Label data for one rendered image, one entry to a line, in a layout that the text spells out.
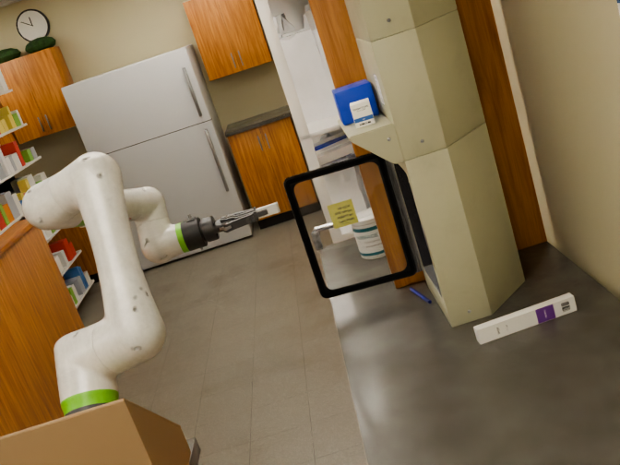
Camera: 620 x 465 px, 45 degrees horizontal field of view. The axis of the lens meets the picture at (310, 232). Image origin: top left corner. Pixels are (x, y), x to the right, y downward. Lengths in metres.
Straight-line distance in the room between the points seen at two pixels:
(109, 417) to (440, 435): 0.67
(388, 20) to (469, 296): 0.73
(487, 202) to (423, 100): 0.35
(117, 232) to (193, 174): 5.10
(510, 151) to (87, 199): 1.23
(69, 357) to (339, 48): 1.11
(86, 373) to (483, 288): 1.01
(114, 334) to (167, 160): 5.22
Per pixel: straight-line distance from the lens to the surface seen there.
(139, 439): 1.59
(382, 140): 1.87
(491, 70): 2.29
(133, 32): 7.49
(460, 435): 1.63
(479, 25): 2.27
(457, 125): 1.94
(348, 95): 2.02
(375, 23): 1.84
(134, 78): 6.82
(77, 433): 1.61
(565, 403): 1.65
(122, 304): 1.73
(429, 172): 1.90
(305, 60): 3.23
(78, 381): 1.79
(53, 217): 1.95
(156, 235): 2.28
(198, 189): 6.90
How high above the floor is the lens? 1.85
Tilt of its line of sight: 16 degrees down
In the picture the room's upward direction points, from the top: 18 degrees counter-clockwise
